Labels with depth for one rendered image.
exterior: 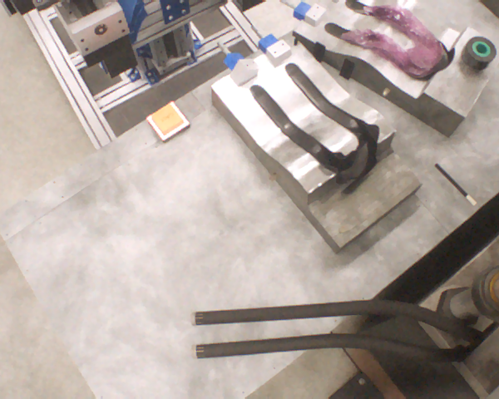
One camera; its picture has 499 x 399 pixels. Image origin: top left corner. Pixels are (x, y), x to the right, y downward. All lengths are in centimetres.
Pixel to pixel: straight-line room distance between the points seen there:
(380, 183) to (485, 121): 39
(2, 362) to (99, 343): 101
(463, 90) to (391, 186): 31
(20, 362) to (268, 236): 126
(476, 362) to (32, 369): 156
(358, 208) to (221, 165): 35
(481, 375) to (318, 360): 83
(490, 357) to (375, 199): 45
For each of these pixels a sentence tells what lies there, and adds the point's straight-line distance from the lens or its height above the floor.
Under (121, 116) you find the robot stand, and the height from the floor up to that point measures 21.
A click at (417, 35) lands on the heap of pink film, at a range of 139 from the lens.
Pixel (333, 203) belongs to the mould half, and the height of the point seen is 86.
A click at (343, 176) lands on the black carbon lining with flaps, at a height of 87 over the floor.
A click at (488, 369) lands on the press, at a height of 78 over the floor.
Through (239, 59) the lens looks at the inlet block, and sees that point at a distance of 125.
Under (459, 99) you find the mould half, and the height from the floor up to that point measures 91.
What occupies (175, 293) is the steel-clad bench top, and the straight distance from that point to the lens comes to 115.
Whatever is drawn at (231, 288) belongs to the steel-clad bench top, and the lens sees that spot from 114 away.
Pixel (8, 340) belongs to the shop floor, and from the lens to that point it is 214.
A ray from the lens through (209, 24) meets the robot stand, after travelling 224.
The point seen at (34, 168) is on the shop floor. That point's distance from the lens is 230.
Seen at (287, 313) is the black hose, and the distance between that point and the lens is 105.
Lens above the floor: 192
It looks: 70 degrees down
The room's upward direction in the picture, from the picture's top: straight up
